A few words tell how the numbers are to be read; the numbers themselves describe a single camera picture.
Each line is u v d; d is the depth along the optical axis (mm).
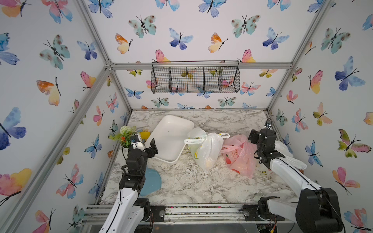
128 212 491
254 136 772
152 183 841
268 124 723
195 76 984
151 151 711
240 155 812
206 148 819
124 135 824
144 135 993
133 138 645
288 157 813
